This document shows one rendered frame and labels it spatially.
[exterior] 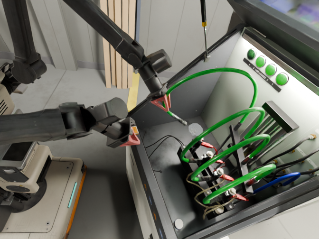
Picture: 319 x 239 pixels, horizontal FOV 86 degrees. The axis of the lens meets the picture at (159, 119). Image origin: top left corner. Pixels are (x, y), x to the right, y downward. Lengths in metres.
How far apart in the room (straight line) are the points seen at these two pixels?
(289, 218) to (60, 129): 0.63
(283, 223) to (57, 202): 1.37
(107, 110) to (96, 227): 1.43
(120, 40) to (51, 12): 2.10
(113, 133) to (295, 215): 0.54
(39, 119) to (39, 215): 1.23
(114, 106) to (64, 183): 1.24
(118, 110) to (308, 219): 0.55
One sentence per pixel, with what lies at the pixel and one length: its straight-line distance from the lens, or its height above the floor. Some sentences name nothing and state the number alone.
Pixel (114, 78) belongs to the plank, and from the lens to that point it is 2.63.
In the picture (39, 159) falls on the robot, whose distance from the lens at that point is 1.13.
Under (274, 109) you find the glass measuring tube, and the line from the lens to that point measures 0.82.
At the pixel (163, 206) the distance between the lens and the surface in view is 0.79.
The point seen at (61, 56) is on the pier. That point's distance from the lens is 2.96.
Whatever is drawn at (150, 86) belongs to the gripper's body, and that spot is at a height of 1.29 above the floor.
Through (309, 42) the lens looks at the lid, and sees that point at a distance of 0.63.
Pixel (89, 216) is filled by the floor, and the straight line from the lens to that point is 1.78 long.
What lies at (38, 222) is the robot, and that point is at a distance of 1.58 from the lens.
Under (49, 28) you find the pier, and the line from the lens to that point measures 2.81.
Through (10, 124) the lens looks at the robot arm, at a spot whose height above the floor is 1.45.
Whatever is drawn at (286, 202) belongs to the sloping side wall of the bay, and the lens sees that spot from 0.66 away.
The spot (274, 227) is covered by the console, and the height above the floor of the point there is 1.18.
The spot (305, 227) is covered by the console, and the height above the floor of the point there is 1.26.
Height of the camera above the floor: 1.72
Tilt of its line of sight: 50 degrees down
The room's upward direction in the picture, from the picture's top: 13 degrees clockwise
